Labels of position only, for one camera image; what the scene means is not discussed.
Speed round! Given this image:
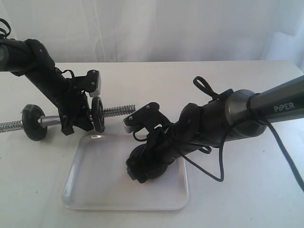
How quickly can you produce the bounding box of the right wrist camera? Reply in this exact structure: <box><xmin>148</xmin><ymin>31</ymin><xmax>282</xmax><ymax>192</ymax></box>
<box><xmin>123</xmin><ymin>102</ymin><xmax>171</xmax><ymax>133</ymax></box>

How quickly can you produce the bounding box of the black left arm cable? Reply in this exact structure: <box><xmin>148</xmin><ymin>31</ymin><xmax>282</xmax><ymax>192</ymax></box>
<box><xmin>0</xmin><ymin>18</ymin><xmax>11</xmax><ymax>38</ymax></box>

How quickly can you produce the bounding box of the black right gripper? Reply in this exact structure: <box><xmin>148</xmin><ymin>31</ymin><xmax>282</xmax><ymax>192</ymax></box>
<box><xmin>125</xmin><ymin>132</ymin><xmax>181</xmax><ymax>184</ymax></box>

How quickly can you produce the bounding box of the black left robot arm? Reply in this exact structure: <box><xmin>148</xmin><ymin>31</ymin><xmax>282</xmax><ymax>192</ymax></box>
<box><xmin>0</xmin><ymin>38</ymin><xmax>100</xmax><ymax>135</ymax></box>

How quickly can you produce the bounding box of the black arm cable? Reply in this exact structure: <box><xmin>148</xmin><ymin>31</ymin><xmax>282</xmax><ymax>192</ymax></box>
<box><xmin>0</xmin><ymin>18</ymin><xmax>11</xmax><ymax>38</ymax></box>
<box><xmin>166</xmin><ymin>76</ymin><xmax>304</xmax><ymax>190</ymax></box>

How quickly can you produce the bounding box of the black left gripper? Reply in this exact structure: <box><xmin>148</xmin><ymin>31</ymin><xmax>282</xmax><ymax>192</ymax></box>
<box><xmin>56</xmin><ymin>82</ymin><xmax>94</xmax><ymax>136</ymax></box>

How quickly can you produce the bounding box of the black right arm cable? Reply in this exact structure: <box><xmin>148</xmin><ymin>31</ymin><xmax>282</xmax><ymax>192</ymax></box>
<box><xmin>166</xmin><ymin>76</ymin><xmax>304</xmax><ymax>190</ymax></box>

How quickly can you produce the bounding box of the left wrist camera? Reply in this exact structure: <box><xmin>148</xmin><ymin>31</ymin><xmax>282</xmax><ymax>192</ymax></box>
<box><xmin>74</xmin><ymin>69</ymin><xmax>101</xmax><ymax>98</ymax></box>

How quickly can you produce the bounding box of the chrome threaded dumbbell bar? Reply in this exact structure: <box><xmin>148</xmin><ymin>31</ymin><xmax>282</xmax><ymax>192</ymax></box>
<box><xmin>0</xmin><ymin>104</ymin><xmax>136</xmax><ymax>133</ymax></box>

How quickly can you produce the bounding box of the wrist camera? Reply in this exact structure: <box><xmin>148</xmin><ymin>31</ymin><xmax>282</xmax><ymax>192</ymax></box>
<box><xmin>123</xmin><ymin>102</ymin><xmax>171</xmax><ymax>133</ymax></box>
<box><xmin>74</xmin><ymin>69</ymin><xmax>101</xmax><ymax>98</ymax></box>

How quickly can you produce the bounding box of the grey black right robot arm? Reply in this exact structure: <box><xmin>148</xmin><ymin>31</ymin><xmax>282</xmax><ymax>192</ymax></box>
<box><xmin>123</xmin><ymin>76</ymin><xmax>304</xmax><ymax>183</ymax></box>

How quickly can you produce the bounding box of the black weight plate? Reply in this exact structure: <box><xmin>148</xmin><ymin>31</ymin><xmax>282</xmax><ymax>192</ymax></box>
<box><xmin>91</xmin><ymin>96</ymin><xmax>105</xmax><ymax>133</ymax></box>
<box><xmin>21</xmin><ymin>104</ymin><xmax>48</xmax><ymax>142</ymax></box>
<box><xmin>126</xmin><ymin>144</ymin><xmax>169</xmax><ymax>183</ymax></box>

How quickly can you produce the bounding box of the white plastic tray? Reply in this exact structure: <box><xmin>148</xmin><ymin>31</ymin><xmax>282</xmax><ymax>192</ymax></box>
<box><xmin>60</xmin><ymin>135</ymin><xmax>189</xmax><ymax>211</ymax></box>

